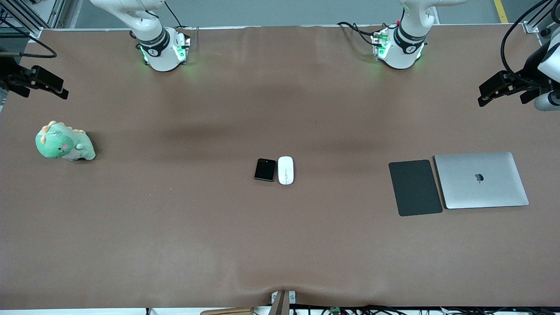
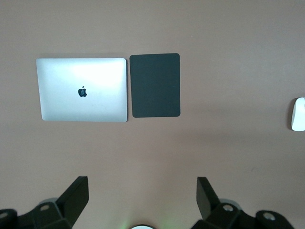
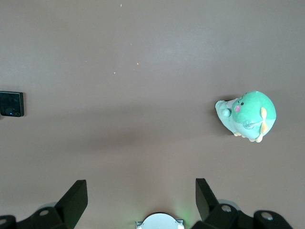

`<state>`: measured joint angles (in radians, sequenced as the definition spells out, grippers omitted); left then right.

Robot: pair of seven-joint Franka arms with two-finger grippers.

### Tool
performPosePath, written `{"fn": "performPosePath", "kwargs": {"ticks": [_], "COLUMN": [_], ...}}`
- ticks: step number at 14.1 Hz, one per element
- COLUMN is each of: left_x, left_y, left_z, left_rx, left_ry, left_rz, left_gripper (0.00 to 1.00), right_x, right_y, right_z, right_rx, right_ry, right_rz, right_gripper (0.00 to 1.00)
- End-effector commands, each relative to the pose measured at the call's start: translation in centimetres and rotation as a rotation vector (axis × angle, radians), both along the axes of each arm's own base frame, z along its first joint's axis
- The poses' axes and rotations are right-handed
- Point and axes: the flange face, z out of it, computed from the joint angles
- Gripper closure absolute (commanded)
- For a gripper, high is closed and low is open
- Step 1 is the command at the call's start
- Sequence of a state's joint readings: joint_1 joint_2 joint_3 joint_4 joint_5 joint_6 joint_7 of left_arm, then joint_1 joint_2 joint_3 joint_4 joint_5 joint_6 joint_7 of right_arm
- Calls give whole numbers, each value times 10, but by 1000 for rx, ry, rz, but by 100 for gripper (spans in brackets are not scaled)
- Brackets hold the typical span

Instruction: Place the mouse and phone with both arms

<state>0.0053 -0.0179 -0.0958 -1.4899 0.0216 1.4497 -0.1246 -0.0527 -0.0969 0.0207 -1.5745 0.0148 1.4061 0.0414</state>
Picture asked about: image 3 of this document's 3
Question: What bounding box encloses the black flip phone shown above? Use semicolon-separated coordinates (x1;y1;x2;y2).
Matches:
0;90;24;117

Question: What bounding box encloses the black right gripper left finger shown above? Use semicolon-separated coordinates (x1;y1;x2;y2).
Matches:
0;179;88;229

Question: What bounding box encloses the brown table cover cloth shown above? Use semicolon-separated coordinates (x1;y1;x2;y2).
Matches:
0;0;305;229

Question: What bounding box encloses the green dinosaur plush toy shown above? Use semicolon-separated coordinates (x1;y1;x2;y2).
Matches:
214;90;277;143

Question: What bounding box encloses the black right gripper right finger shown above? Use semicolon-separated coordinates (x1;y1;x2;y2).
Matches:
190;177;295;229

